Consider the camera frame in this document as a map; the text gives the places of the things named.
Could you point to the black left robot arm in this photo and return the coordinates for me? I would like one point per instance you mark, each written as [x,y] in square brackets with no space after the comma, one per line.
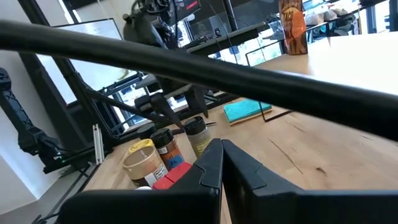
[140,28]

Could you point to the teal yellow sponge cloth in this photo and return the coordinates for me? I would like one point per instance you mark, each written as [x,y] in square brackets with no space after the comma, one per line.
[245,110]

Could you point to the red lid spice tin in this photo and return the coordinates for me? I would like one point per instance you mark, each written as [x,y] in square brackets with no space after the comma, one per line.
[174,174]

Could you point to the orange spice jar black lid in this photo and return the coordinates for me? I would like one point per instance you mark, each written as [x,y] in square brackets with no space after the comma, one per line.
[169,152]

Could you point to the white lid spice jar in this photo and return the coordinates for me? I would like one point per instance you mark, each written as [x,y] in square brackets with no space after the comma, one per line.
[143,188]

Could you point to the black metal rig frame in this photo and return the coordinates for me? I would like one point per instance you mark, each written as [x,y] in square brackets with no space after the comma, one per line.
[49,109]

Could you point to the orange taco seasoning bag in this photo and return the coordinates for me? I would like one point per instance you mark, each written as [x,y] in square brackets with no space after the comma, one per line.
[292,28]

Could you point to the thyme jar blue label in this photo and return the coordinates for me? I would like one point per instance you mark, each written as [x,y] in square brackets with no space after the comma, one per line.
[199,140]

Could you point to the black desk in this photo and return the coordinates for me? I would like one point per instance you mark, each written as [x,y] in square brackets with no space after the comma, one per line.
[224,40]

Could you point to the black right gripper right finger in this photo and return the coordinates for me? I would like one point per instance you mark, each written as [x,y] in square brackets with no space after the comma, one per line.
[264,202]

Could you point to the purple label jar black lid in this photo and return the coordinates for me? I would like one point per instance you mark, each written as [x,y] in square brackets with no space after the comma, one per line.
[146,132]

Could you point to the wooden shelf black metal frame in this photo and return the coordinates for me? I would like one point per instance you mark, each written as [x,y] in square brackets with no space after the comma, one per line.
[342,53]

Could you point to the yellow lid chili onion jar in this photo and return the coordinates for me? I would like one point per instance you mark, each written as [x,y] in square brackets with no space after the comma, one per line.
[141,144]

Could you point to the white metal strip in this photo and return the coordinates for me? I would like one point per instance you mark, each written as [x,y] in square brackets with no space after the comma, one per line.
[99,146]

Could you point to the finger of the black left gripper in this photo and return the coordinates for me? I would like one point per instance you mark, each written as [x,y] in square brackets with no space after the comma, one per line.
[200,98]
[164,107]

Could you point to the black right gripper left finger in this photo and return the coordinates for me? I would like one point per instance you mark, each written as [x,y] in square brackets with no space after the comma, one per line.
[199,202]

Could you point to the tan lid furikake jar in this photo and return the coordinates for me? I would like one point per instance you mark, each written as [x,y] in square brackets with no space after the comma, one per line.
[143,168]

